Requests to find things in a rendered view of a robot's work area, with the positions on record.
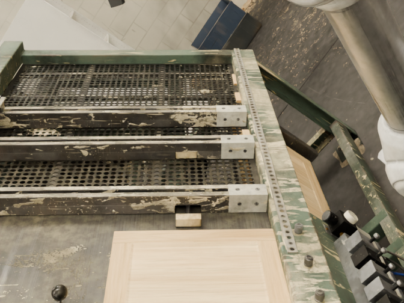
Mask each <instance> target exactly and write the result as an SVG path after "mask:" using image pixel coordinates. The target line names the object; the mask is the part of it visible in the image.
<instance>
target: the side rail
mask: <svg viewBox="0 0 404 303"><path fill-rule="evenodd" d="M21 56H22V59H23V63H22V64H231V57H232V54H231V50H25V51H24V53H23V54H22V55H21Z"/></svg>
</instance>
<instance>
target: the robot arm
mask: <svg viewBox="0 0 404 303"><path fill-rule="evenodd" d="M288 1H289V2H291V3H293V4H296V5H299V6H302V7H316V8H318V9H321V10H323V11H324V13H325V14H326V16H327V18H328V20H329V22H330V23H331V25H332V27H333V28H334V31H335V32H336V34H337V36H338V38H339V39H340V41H341V43H342V45H343V47H344V48H345V50H346V52H347V54H348V55H349V57H350V59H351V61H352V62H353V64H354V66H355V68H356V70H357V71H358V73H359V75H360V76H361V79H362V80H363V82H364V84H365V85H366V87H367V89H368V91H369V93H370V94H371V96H372V98H373V100H374V101H375V103H376V105H377V107H378V109H379V110H380V112H381V116H380V117H379V121H378V134H379V137H380V140H381V144H382V149H383V153H384V159H385V161H386V164H385V171H386V174H387V177H388V179H389V181H390V183H391V185H392V187H393V188H394V189H395V190H396V191H397V192H398V193H399V194H400V195H402V196H404V38H403V35H402V33H401V31H400V28H399V26H398V24H397V22H396V19H395V17H394V15H393V12H392V11H391V8H390V6H389V4H388V1H387V0H288ZM108 2H109V4H110V6H111V8H113V7H116V6H119V5H123V4H124V3H125V0H108Z"/></svg>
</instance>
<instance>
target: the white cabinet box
mask: <svg viewBox="0 0 404 303"><path fill-rule="evenodd" d="M4 41H23V46H24V49H25V50H134V49H133V48H131V47H130V46H128V45H127V44H126V43H124V42H122V41H121V40H119V39H118V38H117V37H115V36H113V35H112V34H110V33H109V32H108V31H106V30H104V29H103V28H101V27H100V26H99V25H97V24H95V23H94V22H92V21H91V20H90V19H88V18H86V17H85V16H83V15H82V14H80V13H78V12H77V11H76V10H74V9H72V8H71V7H69V6H68V5H67V4H65V3H63V2H62V1H60V0H25V2H24V3H23V5H22V6H21V8H20V10H19V12H18V13H17V15H16V17H15V18H14V20H13V21H12V23H11V25H10V27H9V28H8V30H7V32H6V33H5V35H4V36H3V38H2V40H1V42H0V46H1V44H3V42H4Z"/></svg>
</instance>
